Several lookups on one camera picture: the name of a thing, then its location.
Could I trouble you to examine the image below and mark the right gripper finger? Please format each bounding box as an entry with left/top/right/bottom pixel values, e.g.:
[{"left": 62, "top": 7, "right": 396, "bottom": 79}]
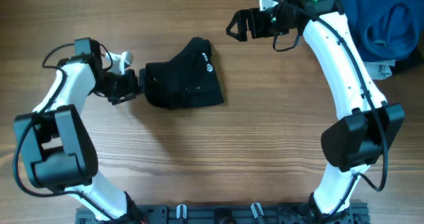
[
  {"left": 225, "top": 9, "right": 251, "bottom": 39},
  {"left": 231, "top": 28, "right": 248, "bottom": 42}
]

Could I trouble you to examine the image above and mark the black t-shirt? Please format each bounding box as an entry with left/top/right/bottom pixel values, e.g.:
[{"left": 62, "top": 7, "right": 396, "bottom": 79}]
[{"left": 140, "top": 37, "right": 224, "bottom": 110}]

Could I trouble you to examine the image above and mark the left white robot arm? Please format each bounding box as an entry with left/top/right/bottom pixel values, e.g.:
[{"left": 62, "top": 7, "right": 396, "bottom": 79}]
[{"left": 13, "top": 38, "right": 146, "bottom": 223}]

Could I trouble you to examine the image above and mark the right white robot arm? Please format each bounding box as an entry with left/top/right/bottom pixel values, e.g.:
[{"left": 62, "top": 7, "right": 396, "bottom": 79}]
[{"left": 226, "top": 0, "right": 405, "bottom": 222}]

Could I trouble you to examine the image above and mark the blue garment on pile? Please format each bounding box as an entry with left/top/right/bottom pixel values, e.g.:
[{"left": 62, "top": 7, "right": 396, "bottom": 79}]
[{"left": 341, "top": 0, "right": 423, "bottom": 62}]

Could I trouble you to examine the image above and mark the white folded garment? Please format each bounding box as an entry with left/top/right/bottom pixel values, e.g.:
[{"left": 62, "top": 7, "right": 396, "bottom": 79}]
[{"left": 364, "top": 60, "right": 396, "bottom": 80}]

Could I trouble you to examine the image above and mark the black garment under pile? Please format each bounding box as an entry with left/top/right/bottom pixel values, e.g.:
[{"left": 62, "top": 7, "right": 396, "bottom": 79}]
[{"left": 390, "top": 47, "right": 423, "bottom": 74}]

